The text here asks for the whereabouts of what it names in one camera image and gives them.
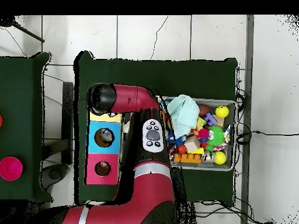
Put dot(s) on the pink round disc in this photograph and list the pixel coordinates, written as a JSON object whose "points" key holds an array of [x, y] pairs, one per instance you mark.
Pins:
{"points": [[10, 169]]}

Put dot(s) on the wooden box with three holes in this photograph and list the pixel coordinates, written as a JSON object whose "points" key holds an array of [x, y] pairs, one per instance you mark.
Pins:
{"points": [[103, 158]]}

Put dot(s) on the green cloth side table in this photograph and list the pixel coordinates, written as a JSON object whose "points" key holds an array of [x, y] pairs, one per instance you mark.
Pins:
{"points": [[21, 93]]}

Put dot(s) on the crushed silver drink can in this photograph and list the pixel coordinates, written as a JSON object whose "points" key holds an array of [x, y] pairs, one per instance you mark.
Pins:
{"points": [[207, 157]]}

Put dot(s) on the purple toy block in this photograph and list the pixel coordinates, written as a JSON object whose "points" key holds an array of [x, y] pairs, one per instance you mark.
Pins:
{"points": [[210, 119]]}

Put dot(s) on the mint waffle cloth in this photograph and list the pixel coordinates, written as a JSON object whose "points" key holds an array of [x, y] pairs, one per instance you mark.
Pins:
{"points": [[183, 114]]}

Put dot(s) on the black stand pole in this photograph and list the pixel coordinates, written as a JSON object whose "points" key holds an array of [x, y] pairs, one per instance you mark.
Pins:
{"points": [[5, 21]]}

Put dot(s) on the grey round base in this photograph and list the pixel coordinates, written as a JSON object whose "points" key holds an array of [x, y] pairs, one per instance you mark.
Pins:
{"points": [[55, 176]]}

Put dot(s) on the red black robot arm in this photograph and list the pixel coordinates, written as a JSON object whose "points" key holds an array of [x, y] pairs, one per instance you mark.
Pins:
{"points": [[149, 186]]}

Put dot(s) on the red spiky ball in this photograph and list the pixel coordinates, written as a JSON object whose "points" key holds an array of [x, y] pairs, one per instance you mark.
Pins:
{"points": [[202, 134]]}

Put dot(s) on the green spiky ball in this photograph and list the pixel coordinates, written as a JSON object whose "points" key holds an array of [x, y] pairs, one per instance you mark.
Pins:
{"points": [[217, 137]]}

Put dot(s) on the orange toy brick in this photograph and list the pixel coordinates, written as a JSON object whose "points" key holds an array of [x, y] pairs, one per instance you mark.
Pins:
{"points": [[188, 157]]}

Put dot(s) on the shallow clear mesh bin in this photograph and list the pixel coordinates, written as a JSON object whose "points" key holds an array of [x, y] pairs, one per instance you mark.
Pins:
{"points": [[229, 165]]}

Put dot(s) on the yellow ball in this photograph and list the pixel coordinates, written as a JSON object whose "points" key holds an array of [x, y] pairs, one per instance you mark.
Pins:
{"points": [[222, 111], [219, 157]]}

